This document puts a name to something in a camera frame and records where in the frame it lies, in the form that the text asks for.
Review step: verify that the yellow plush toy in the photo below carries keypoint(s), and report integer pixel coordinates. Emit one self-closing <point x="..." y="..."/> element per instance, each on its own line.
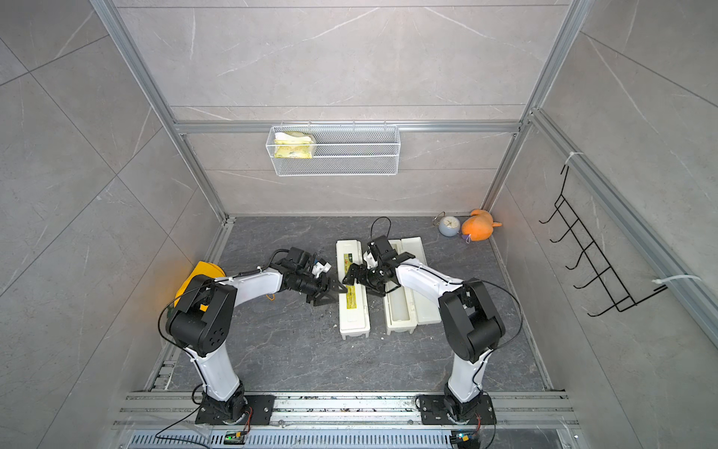
<point x="202" y="268"/>

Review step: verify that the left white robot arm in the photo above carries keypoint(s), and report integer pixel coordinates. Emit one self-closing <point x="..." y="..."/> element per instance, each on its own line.
<point x="200" y="317"/>

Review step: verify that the cream wrap dispenser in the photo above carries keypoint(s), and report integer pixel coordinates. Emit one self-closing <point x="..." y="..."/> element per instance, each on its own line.
<point x="354" y="313"/>
<point x="405" y="309"/>

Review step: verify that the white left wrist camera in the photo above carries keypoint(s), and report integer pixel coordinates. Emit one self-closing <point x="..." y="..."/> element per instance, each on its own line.
<point x="320" y="267"/>

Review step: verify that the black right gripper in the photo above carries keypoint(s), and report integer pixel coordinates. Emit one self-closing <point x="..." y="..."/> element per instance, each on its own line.
<point x="363" y="270"/>

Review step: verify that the black wire hook rack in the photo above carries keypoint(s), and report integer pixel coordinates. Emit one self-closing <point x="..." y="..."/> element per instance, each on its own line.
<point x="592" y="256"/>

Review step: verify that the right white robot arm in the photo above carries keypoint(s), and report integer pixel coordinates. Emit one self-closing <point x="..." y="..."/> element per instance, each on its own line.
<point x="472" y="325"/>

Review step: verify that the white wire mesh basket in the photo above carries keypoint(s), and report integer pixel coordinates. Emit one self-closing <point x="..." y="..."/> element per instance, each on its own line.
<point x="342" y="150"/>

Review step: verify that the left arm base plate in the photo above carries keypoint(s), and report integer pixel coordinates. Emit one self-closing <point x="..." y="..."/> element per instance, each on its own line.
<point x="237" y="410"/>

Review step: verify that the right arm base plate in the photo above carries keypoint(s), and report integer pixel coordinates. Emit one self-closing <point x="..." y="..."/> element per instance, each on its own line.
<point x="445" y="409"/>

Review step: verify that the aluminium front rail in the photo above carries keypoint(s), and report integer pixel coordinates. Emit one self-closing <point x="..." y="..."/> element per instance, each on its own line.
<point x="364" y="410"/>

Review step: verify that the orange plush toy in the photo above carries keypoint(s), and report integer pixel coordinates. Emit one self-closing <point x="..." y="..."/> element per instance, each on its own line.
<point x="479" y="226"/>

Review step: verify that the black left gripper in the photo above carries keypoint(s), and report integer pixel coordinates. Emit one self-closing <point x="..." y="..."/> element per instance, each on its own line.
<point x="324" y="288"/>

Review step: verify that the yellow packet in basket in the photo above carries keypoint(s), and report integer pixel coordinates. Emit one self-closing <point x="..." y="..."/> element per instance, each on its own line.
<point x="293" y="145"/>

